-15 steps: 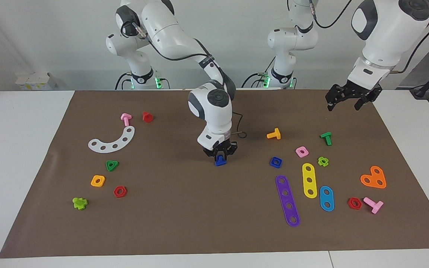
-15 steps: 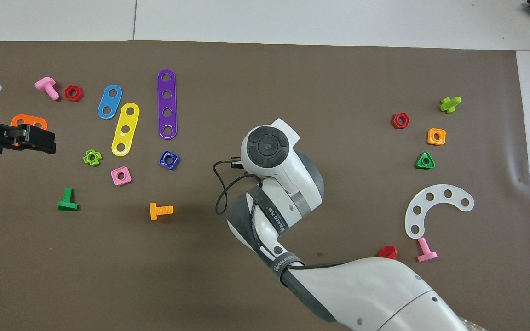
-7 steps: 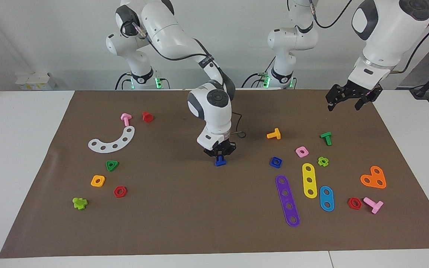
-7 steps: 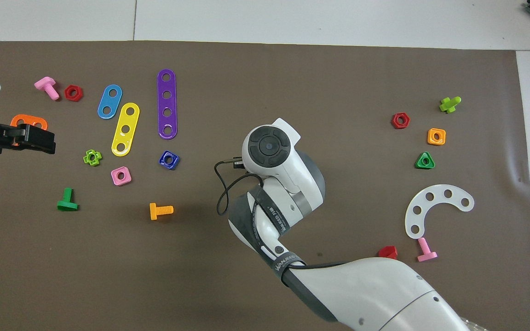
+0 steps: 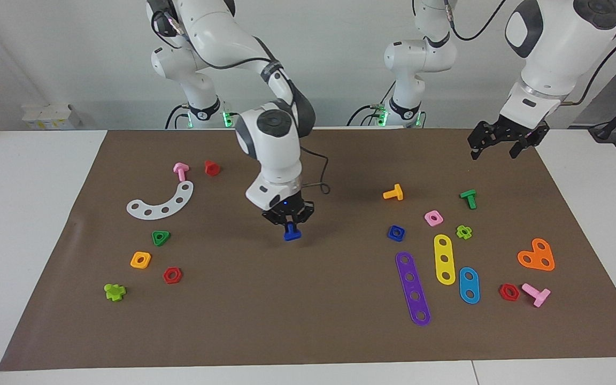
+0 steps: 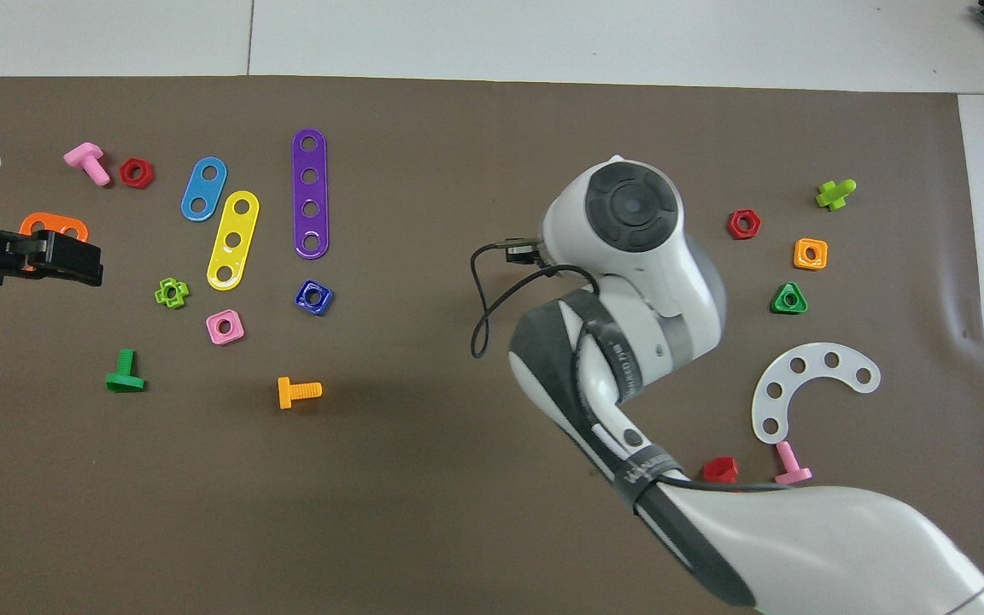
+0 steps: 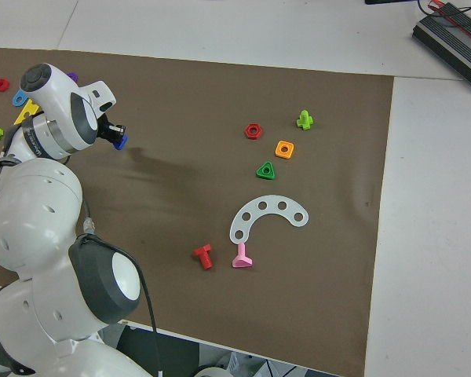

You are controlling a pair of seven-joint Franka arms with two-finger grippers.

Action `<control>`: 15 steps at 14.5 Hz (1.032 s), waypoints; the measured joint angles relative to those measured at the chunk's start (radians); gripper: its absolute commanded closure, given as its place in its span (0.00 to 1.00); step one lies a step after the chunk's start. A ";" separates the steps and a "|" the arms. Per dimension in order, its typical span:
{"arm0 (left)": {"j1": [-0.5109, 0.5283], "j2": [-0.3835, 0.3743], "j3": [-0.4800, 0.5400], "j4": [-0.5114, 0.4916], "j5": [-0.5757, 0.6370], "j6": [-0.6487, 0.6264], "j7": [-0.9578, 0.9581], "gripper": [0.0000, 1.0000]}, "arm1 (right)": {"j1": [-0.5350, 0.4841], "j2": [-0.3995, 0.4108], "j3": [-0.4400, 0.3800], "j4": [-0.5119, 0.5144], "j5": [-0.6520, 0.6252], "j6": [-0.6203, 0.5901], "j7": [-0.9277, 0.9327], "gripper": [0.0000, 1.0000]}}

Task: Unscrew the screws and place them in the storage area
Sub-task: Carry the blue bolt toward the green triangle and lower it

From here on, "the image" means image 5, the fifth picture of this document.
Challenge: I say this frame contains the white curved perforated strip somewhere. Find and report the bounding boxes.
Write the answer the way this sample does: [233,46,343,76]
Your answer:
[126,180,195,220]

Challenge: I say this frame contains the black left base cables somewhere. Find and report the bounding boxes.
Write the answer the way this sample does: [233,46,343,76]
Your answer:
[347,103,390,127]

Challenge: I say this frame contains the black right base cables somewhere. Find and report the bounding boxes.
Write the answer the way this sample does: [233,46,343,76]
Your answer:
[165,104,190,129]

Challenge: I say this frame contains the blue two-hole strip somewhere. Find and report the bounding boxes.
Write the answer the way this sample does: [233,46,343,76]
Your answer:
[458,267,481,305]

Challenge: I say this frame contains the yellow three-hole strip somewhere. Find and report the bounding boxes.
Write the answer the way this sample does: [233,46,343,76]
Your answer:
[434,234,456,286]

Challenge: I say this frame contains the brown table mat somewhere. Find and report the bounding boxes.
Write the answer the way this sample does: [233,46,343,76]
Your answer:
[0,127,616,372]

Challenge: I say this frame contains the white box stack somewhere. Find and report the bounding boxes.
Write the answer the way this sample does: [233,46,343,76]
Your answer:
[22,103,81,130]

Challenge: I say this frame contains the orange heart-shaped plate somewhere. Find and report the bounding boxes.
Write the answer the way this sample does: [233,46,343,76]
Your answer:
[517,238,556,272]

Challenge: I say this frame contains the black base cables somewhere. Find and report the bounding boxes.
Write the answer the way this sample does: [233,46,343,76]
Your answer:
[347,103,390,127]
[165,104,190,129]

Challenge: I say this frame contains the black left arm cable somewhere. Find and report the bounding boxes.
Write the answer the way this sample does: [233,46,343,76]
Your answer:
[442,0,616,106]

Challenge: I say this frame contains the purple four-hole strip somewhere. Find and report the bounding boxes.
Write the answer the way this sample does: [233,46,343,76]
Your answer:
[395,251,432,327]

